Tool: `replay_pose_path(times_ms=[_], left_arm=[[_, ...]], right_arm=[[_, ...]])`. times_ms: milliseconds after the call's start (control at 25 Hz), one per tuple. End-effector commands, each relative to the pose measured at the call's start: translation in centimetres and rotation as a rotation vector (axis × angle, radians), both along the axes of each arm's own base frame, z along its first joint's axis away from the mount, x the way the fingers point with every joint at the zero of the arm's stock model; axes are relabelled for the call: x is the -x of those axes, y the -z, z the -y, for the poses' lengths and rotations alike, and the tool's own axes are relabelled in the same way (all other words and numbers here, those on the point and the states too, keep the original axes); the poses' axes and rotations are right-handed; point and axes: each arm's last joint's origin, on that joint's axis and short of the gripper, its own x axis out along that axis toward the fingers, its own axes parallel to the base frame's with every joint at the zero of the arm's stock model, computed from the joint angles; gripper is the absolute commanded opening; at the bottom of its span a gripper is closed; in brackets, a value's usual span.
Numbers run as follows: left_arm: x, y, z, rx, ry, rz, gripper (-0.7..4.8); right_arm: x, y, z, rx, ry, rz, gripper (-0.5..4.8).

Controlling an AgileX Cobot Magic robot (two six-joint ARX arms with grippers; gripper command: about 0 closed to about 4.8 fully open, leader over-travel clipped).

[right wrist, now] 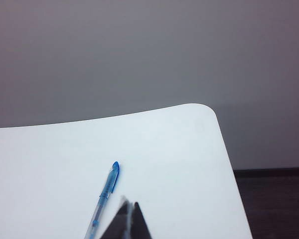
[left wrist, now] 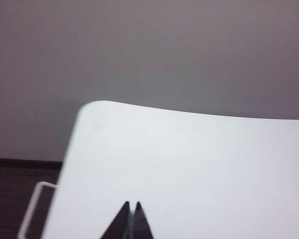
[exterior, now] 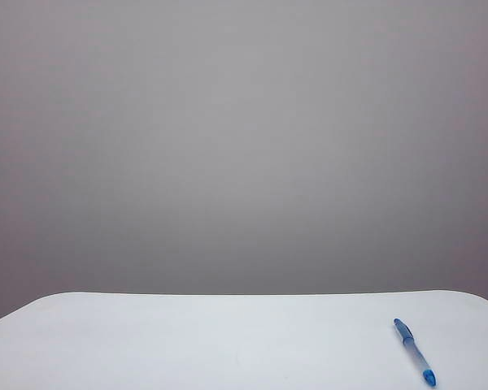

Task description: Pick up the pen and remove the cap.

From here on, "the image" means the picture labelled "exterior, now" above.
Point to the blue clear ballpoint pen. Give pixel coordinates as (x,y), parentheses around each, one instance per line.
(419,357)

